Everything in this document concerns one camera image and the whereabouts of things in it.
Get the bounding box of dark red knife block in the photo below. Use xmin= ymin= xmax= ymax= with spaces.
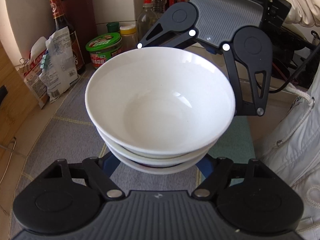
xmin=62 ymin=0 xmax=98 ymax=63

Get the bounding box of green-lidded sauce jar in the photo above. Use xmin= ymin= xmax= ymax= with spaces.
xmin=86 ymin=33 xmax=122 ymax=68

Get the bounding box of grey and teal dish towel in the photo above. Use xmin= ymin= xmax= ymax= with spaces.
xmin=10 ymin=67 xmax=256 ymax=238

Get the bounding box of small green-capped bottle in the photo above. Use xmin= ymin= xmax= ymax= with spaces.
xmin=106 ymin=22 xmax=120 ymax=33

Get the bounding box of clear glass oil bottle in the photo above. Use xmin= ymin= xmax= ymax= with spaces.
xmin=137 ymin=0 xmax=158 ymax=41

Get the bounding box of white bowl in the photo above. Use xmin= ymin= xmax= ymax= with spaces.
xmin=85 ymin=47 xmax=235 ymax=155
xmin=97 ymin=128 xmax=217 ymax=167
xmin=107 ymin=144 xmax=209 ymax=175

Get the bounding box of red-white food bag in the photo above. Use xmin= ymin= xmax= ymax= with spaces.
xmin=17 ymin=36 xmax=49 ymax=108

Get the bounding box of white clipped plastic bag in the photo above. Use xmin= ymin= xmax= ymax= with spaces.
xmin=40 ymin=27 xmax=79 ymax=102

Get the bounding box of dark soy sauce bottle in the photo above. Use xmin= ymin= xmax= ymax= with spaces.
xmin=49 ymin=0 xmax=86 ymax=75

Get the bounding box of bamboo cutting board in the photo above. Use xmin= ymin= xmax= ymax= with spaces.
xmin=0 ymin=47 xmax=38 ymax=146

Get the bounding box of yellow-capped spice jar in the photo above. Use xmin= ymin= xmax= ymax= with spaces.
xmin=120 ymin=24 xmax=138 ymax=51

